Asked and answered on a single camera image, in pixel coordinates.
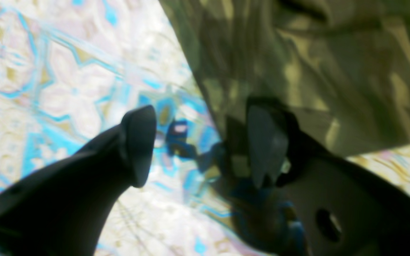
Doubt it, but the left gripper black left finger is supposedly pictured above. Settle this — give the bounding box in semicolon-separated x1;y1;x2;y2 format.
0;105;157;256

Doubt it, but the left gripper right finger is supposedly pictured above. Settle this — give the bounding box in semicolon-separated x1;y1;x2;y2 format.
226;96;410;256

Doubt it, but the camouflage T-shirt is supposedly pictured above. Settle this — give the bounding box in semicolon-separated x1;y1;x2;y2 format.
159;0;410;176

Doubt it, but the patterned tile tablecloth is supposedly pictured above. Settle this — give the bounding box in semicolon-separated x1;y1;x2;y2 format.
0;0;410;256

